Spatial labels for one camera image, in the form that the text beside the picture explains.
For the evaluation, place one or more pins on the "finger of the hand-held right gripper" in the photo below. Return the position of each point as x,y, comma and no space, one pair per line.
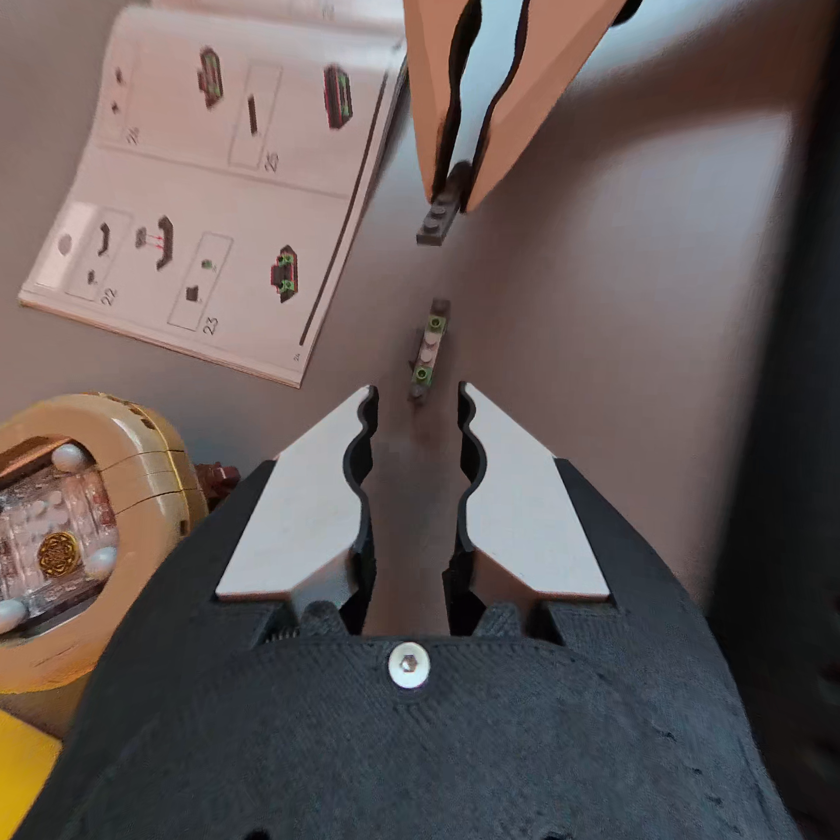
544,65
426,79

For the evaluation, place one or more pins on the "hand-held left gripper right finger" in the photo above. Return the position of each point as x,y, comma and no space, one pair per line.
531,525

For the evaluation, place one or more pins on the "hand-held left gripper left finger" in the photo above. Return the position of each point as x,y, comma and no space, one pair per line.
295,525

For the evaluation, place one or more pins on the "dark brown brick plate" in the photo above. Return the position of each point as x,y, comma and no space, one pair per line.
443,213

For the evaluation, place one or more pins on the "brown brick assembly green studs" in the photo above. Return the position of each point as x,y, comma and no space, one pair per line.
428,348

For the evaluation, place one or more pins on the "grey desk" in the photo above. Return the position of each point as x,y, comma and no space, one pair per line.
623,295

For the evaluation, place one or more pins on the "tan round brick pot model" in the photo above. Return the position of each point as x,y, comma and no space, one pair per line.
144,459

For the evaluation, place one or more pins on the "open instruction booklet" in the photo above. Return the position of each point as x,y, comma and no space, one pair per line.
216,197

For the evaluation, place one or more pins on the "yellow plastic bin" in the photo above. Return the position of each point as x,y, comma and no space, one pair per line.
26,774

